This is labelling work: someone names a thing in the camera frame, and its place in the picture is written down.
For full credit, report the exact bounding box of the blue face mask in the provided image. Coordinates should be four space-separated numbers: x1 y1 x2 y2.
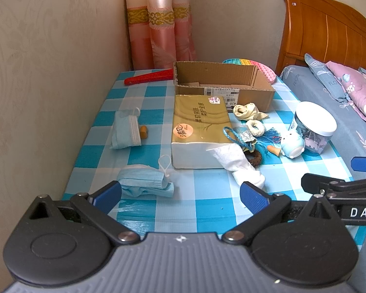
111 107 141 149
117 155 174 198

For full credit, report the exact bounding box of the light blue plush toy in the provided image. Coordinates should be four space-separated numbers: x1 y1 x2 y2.
280 130 305 159

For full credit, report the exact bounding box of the brown scrunchie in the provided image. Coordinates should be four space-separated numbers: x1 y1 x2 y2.
244 149 262 167

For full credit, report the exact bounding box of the white tissue paper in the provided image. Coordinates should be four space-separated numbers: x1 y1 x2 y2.
207 144 265 189

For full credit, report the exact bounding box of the blue tassel pouch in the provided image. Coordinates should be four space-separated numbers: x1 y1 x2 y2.
223 126 281 152

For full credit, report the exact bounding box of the white scrunchie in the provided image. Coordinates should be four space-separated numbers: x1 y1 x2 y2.
246 120 266 137

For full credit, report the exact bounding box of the orange earplug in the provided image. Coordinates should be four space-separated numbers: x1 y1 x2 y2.
139 125 148 140
267 145 282 157

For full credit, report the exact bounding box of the cream cloth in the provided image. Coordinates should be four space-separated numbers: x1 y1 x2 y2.
233 103 268 121

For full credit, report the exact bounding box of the blue-grey bed sheet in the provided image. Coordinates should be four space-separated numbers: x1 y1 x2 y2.
281 65 366 180

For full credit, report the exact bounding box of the jar with white lid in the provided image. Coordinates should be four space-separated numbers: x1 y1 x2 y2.
289 101 337 154

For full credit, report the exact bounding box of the pink floral pillow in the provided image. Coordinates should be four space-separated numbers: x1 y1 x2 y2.
326 62 366 121

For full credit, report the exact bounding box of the blue checkered tablecloth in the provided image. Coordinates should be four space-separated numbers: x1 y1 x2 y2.
63 72 352 235

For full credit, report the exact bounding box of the blue-grey pillow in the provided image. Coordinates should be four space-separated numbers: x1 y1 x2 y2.
304 53 352 111

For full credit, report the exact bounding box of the gold tissue pack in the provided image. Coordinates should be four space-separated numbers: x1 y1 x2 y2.
171 94 231 169

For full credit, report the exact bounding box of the cardboard box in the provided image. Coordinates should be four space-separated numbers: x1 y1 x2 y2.
174 62 275 113

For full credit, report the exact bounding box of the wooden bed headboard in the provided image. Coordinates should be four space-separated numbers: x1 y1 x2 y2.
275 0 366 75

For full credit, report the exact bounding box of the red plastic stick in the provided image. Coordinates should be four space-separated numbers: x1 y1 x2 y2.
124 69 174 86

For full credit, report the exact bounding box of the pink satin curtain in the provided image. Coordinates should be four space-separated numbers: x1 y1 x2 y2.
126 0 196 70

